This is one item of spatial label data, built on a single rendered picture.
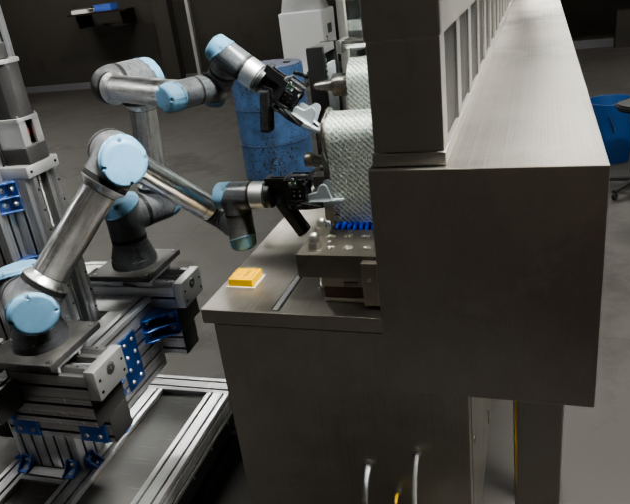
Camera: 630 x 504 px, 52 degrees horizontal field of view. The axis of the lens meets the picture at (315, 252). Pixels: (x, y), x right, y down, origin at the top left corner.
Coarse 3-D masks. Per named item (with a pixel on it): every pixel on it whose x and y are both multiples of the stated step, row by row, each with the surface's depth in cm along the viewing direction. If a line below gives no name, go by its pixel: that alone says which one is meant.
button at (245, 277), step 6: (240, 270) 177; (246, 270) 177; (252, 270) 176; (258, 270) 176; (234, 276) 174; (240, 276) 174; (246, 276) 173; (252, 276) 173; (258, 276) 175; (234, 282) 173; (240, 282) 172; (246, 282) 172; (252, 282) 171
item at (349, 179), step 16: (336, 160) 164; (352, 160) 162; (368, 160) 161; (336, 176) 166; (352, 176) 164; (336, 192) 167; (352, 192) 166; (368, 192) 165; (336, 208) 169; (352, 208) 168; (368, 208) 167
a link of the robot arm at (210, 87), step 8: (208, 72) 172; (208, 80) 170; (216, 80) 171; (224, 80) 171; (232, 80) 172; (208, 88) 170; (216, 88) 172; (224, 88) 173; (208, 96) 171; (216, 96) 173; (224, 96) 176; (208, 104) 177; (216, 104) 178
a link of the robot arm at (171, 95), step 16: (112, 64) 193; (96, 80) 186; (112, 80) 183; (128, 80) 178; (144, 80) 174; (160, 80) 170; (176, 80) 167; (192, 80) 168; (96, 96) 188; (112, 96) 184; (128, 96) 178; (144, 96) 173; (160, 96) 165; (176, 96) 163; (192, 96) 167
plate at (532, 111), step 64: (512, 64) 124; (576, 64) 116; (512, 128) 82; (576, 128) 78; (384, 192) 73; (448, 192) 71; (512, 192) 69; (576, 192) 67; (384, 256) 77; (448, 256) 74; (512, 256) 72; (576, 256) 70; (384, 320) 80; (448, 320) 78; (512, 320) 75; (576, 320) 73; (448, 384) 82; (512, 384) 79; (576, 384) 76
